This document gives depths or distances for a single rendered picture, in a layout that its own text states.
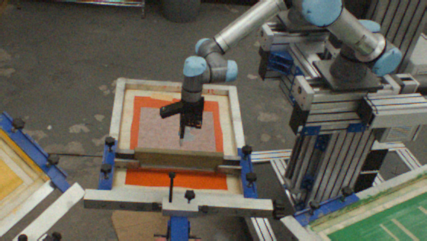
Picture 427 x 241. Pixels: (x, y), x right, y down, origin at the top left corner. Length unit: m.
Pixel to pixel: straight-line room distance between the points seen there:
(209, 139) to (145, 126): 0.29
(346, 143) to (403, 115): 0.52
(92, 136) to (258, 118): 1.30
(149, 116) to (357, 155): 1.18
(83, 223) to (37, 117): 1.09
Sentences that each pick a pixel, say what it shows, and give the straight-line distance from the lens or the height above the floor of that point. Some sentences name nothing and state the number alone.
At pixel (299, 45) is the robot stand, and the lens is 2.68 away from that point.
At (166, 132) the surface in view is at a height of 0.96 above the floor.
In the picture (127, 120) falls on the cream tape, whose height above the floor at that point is 0.96.
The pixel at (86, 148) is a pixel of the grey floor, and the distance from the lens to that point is 3.67.
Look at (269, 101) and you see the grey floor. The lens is 4.32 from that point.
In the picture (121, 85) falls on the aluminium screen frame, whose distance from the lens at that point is 2.52.
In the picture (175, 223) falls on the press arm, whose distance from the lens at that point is 1.81.
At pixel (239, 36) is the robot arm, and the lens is 1.93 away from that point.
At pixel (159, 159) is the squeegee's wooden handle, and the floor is 1.03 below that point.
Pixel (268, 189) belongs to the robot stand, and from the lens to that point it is 3.21.
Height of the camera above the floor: 2.40
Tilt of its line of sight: 41 degrees down
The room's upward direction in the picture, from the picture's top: 6 degrees clockwise
